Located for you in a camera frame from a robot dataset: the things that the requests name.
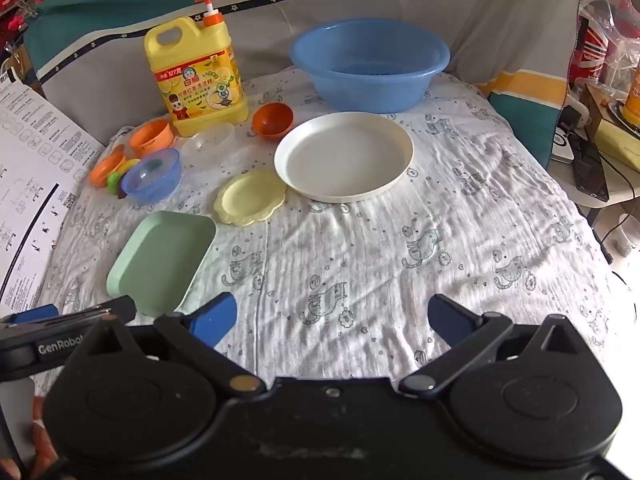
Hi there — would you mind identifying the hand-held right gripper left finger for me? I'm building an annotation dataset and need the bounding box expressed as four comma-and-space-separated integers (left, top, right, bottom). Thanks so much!
70, 292, 267, 397

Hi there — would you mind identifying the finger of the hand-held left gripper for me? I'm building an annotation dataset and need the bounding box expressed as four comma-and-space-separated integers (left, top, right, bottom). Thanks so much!
55, 296, 137, 329
0, 304, 60, 326

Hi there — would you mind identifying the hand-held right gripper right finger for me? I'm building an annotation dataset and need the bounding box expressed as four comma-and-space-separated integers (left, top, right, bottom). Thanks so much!
399, 294, 593, 395

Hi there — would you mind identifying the green square plate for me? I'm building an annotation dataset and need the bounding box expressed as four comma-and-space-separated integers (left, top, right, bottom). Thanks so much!
106, 211, 217, 318

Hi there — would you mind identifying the clear blue bowl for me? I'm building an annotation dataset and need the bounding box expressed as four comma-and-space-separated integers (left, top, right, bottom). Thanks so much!
121, 148, 182, 204

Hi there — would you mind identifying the clear plastic bowl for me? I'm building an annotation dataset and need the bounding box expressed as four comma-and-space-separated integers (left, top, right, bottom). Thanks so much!
181, 122, 236, 166

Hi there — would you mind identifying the large white round plate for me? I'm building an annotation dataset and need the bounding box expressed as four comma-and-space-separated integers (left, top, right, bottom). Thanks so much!
273, 112, 415, 204

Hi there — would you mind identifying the small orange bowl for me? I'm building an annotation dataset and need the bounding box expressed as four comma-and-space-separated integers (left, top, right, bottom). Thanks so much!
251, 102, 294, 139

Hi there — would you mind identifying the person's left hand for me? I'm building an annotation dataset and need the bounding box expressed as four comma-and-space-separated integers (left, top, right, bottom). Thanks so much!
0, 396, 66, 480

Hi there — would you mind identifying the white cat print cloth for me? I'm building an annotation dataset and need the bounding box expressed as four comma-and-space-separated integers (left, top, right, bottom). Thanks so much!
37, 65, 621, 396

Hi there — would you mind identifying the orange toy pan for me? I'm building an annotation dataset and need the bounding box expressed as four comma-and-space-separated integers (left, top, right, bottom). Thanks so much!
90, 146, 128, 188

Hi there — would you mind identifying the white printed cardboard sheet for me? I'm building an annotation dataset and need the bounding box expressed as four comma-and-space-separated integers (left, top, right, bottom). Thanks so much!
0, 67, 106, 306

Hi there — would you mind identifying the orange toy pot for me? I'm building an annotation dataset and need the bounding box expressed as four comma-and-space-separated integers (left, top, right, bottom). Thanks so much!
130, 119, 175, 158

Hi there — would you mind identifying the black flat device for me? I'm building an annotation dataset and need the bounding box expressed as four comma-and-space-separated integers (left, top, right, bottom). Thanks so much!
567, 135, 611, 203

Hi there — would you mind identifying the white small device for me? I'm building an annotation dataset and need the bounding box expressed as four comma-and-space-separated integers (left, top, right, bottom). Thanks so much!
550, 102, 588, 166

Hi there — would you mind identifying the white side table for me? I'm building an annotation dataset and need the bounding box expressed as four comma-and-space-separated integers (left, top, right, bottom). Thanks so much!
550, 152, 640, 209

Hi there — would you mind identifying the yellow dish soap bottle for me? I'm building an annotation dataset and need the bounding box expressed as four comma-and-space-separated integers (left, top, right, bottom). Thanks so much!
144, 0, 250, 138

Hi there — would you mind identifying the blue plastic basin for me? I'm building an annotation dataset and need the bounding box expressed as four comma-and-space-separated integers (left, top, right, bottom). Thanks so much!
290, 18, 450, 115

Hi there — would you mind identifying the yellow box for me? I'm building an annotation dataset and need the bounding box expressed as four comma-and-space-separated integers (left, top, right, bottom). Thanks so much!
585, 85, 640, 153

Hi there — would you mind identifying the orange yellow sauce bottle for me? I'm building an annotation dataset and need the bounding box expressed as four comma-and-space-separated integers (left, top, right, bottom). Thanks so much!
627, 57, 640, 121

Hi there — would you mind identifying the red white plastic bag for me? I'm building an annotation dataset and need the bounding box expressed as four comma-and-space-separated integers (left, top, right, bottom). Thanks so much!
570, 0, 640, 96

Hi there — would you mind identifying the black cable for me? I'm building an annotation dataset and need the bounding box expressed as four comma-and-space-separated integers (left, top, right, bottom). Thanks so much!
597, 152, 640, 266

